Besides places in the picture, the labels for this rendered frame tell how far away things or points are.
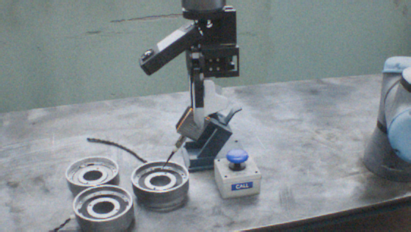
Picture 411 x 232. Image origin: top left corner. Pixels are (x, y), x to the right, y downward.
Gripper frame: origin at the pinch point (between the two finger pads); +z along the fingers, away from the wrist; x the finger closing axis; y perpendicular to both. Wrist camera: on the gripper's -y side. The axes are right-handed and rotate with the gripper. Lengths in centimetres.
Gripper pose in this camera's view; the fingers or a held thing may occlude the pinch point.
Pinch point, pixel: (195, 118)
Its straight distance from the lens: 85.0
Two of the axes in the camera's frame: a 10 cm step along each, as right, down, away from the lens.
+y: 9.9, -1.0, 1.3
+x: -1.6, -4.3, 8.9
